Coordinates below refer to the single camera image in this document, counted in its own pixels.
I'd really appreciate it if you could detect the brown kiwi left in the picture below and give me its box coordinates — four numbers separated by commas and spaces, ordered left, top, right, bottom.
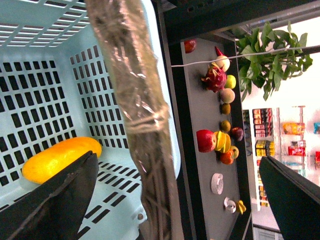
220, 103, 231, 115

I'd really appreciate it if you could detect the yellow star fruit front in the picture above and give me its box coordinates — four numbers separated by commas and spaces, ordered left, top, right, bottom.
214, 131, 227, 151

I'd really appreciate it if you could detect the red yellow small apple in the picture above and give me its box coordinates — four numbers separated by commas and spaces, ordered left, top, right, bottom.
230, 145, 239, 160

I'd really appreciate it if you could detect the brown kiwi right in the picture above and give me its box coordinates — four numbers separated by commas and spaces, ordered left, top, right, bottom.
220, 120, 231, 133

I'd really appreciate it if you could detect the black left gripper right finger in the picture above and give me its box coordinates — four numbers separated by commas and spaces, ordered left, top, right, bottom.
259, 156, 320, 240

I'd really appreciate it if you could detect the green apple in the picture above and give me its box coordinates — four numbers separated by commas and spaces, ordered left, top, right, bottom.
224, 74, 237, 89

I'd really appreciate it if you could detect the dark purple passion fruit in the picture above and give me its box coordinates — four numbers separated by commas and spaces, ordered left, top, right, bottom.
230, 127, 244, 142

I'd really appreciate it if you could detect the green potted plant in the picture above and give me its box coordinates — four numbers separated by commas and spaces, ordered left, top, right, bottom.
232, 22, 313, 101

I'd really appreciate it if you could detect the brown kiwi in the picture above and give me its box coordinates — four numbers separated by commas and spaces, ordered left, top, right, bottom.
220, 103, 231, 115
220, 120, 231, 133

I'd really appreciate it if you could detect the white drinks shelf right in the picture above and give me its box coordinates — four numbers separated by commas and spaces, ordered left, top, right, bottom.
243, 105, 320, 211

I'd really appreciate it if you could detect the pink dragon fruit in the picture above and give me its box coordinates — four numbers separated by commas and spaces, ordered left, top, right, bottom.
201, 62, 227, 93

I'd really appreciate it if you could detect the white cable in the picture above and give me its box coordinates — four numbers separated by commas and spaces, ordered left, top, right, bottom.
170, 44, 320, 68

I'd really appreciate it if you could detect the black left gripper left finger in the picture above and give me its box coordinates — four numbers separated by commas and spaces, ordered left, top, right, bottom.
0, 151, 99, 240

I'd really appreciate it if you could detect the yellow orange mango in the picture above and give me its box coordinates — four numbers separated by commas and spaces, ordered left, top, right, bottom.
22, 136, 102, 185

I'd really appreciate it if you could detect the yellow star fruit back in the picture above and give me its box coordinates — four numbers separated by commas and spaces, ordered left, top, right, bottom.
220, 133, 231, 153

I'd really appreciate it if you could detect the red apple on shelf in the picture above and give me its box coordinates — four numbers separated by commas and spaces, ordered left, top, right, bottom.
196, 129, 216, 153

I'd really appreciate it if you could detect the white crumpled foam net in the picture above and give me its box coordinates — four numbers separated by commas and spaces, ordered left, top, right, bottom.
223, 197, 236, 214

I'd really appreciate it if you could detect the pale round melon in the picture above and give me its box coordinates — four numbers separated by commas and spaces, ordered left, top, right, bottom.
219, 88, 235, 104

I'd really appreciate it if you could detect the orange persimmon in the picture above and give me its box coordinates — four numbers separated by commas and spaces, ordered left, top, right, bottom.
219, 149, 234, 165

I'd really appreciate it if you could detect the basket handle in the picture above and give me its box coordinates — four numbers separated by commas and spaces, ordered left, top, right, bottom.
85, 0, 184, 240

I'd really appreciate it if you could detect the yellow star fruit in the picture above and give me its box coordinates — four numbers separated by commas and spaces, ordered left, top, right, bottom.
220, 133, 231, 153
214, 131, 227, 151
235, 200, 247, 215

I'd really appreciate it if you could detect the yellow star fruit right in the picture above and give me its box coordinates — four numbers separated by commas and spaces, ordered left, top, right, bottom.
235, 200, 247, 215

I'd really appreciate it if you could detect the white foam net ring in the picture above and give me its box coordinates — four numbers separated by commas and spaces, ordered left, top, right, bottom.
210, 172, 225, 195

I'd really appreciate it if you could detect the light blue plastic basket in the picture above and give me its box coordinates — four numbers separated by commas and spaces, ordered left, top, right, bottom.
0, 0, 181, 240

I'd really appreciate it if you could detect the white dragon fruit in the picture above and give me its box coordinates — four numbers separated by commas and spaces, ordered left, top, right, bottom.
214, 46, 231, 72

